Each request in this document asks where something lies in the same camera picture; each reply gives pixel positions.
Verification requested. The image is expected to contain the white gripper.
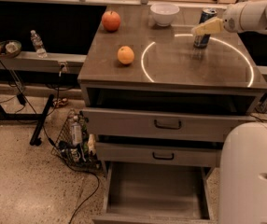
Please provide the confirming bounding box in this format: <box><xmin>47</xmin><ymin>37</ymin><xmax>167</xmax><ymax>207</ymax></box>
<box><xmin>191</xmin><ymin>1</ymin><xmax>267</xmax><ymax>35</ymax></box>

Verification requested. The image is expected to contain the redbull can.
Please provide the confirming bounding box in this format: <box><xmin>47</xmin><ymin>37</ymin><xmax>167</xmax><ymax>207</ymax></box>
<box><xmin>193</xmin><ymin>7</ymin><xmax>218</xmax><ymax>49</ymax></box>

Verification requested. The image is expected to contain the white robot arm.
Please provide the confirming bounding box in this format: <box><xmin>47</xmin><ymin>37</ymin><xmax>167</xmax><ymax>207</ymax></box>
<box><xmin>191</xmin><ymin>1</ymin><xmax>267</xmax><ymax>224</ymax></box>

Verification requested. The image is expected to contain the grey drawer cabinet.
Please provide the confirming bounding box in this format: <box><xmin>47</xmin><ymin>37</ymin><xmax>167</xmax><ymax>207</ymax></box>
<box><xmin>77</xmin><ymin>5</ymin><xmax>267</xmax><ymax>170</ymax></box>

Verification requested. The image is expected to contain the top grey drawer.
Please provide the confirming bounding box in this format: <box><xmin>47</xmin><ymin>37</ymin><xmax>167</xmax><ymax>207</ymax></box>
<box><xmin>83</xmin><ymin>107</ymin><xmax>255</xmax><ymax>142</ymax></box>

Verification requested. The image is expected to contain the grey drawer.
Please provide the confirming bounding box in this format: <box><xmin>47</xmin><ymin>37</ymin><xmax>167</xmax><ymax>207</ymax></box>
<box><xmin>96</xmin><ymin>143</ymin><xmax>221</xmax><ymax>167</ymax></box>
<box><xmin>92</xmin><ymin>162</ymin><xmax>218</xmax><ymax>224</ymax></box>
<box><xmin>83</xmin><ymin>107</ymin><xmax>255</xmax><ymax>142</ymax></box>

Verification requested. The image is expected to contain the middle grey drawer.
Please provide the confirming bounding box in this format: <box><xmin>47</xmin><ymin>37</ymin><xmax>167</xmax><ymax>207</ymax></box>
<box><xmin>96</xmin><ymin>143</ymin><xmax>221</xmax><ymax>167</ymax></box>

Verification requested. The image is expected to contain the bottom grey drawer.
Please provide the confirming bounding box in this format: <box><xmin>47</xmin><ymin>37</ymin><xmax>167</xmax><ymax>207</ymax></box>
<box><xmin>92</xmin><ymin>162</ymin><xmax>218</xmax><ymax>224</ymax></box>

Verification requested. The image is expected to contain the white bowl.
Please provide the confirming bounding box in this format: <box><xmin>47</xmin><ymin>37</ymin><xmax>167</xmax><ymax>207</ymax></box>
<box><xmin>150</xmin><ymin>3</ymin><xmax>179</xmax><ymax>26</ymax></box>

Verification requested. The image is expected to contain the orange fruit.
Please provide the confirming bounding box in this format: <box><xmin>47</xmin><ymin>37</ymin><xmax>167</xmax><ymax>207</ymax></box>
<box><xmin>117</xmin><ymin>46</ymin><xmax>134</xmax><ymax>65</ymax></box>

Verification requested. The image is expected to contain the red apple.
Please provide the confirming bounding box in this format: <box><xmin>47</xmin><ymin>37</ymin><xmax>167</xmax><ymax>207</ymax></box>
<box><xmin>102</xmin><ymin>10</ymin><xmax>120</xmax><ymax>32</ymax></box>

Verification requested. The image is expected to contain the clear water bottle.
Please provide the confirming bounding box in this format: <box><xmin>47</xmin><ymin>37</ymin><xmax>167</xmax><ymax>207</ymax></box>
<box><xmin>31</xmin><ymin>30</ymin><xmax>48</xmax><ymax>58</ymax></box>

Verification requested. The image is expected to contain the grey side shelf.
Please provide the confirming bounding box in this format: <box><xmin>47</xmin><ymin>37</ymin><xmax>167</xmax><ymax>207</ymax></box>
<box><xmin>0</xmin><ymin>51</ymin><xmax>86</xmax><ymax>75</ymax></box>

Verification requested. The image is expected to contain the small bowl with items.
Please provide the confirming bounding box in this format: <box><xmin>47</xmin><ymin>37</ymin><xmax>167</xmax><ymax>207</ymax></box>
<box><xmin>0</xmin><ymin>40</ymin><xmax>21</xmax><ymax>58</ymax></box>

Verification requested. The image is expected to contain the black table leg left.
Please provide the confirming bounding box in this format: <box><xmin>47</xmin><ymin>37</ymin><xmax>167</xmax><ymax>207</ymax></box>
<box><xmin>0</xmin><ymin>94</ymin><xmax>54</xmax><ymax>146</ymax></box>

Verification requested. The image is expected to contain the wire basket with items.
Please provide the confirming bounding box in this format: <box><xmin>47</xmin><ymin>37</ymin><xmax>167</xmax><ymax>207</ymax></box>
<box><xmin>54</xmin><ymin>109</ymin><xmax>101</xmax><ymax>171</ymax></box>

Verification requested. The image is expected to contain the black floor cable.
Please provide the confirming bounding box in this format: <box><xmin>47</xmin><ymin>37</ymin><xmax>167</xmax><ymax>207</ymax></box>
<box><xmin>0</xmin><ymin>49</ymin><xmax>101</xmax><ymax>224</ymax></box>

